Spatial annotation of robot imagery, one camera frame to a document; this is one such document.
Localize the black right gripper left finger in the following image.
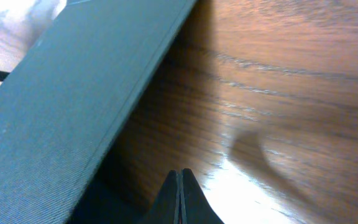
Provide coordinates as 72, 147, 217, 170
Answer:
138, 170, 179, 224

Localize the dark green box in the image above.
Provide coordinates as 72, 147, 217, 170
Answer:
0, 0, 195, 223

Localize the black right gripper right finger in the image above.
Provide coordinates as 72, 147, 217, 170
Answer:
180, 168, 223, 224

